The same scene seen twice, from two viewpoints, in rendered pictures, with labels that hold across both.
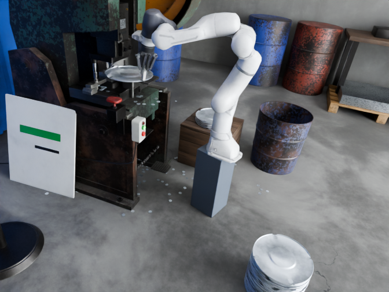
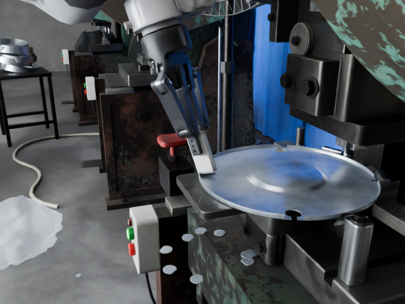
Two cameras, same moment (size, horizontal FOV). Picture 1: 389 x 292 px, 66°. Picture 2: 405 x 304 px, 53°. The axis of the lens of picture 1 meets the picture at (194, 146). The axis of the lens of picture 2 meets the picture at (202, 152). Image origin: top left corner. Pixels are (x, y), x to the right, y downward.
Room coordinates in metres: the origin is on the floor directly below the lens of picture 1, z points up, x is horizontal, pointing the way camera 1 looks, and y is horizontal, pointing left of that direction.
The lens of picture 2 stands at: (2.20, -0.02, 1.05)
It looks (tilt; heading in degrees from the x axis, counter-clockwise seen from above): 20 degrees down; 144
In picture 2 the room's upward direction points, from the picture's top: straight up
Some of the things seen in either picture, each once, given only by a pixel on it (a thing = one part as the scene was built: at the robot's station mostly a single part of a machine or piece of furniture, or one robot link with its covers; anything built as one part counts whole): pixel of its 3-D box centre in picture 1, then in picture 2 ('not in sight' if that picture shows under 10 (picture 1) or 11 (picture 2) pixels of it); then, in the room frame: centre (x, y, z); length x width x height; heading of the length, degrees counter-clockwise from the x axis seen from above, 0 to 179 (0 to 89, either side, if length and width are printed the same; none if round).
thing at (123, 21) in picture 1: (115, 28); (348, 12); (1.81, 0.53, 1.04); 0.17 x 0.15 x 0.30; 74
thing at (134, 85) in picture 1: (136, 85); (258, 215); (1.77, 0.40, 0.72); 0.25 x 0.14 x 0.14; 74
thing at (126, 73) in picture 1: (129, 73); (285, 175); (1.79, 0.45, 0.78); 0.29 x 0.29 x 0.01
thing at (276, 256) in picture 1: (282, 257); not in sight; (0.99, -0.49, 0.23); 0.29 x 0.29 x 0.01
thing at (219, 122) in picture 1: (226, 107); not in sight; (1.60, -0.16, 0.71); 0.18 x 0.11 x 0.25; 159
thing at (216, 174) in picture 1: (212, 178); not in sight; (1.56, -0.14, 0.23); 0.18 x 0.18 x 0.45; 55
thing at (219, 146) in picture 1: (224, 142); not in sight; (1.54, -0.18, 0.52); 0.22 x 0.19 x 0.14; 55
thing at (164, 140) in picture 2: (114, 105); (173, 152); (1.44, 0.45, 0.72); 0.07 x 0.06 x 0.08; 74
